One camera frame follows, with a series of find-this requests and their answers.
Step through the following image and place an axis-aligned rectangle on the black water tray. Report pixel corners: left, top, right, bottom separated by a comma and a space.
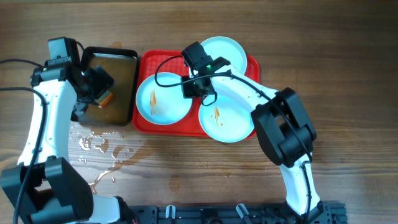
71, 47, 139, 126

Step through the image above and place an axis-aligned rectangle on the red plastic tray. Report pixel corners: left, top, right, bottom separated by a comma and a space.
132, 50, 260, 138

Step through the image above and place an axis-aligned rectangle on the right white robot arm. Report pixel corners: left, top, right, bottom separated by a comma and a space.
183, 57, 322, 221

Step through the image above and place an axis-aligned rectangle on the light blue plate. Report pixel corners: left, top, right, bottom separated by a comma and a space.
200, 36, 248, 75
198, 95, 254, 143
136, 75, 193, 125

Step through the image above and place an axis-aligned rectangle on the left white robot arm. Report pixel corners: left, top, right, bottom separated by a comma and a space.
1, 63, 134, 223

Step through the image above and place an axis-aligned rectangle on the orange green sponge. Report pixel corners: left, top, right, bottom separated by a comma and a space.
96, 90, 114, 108

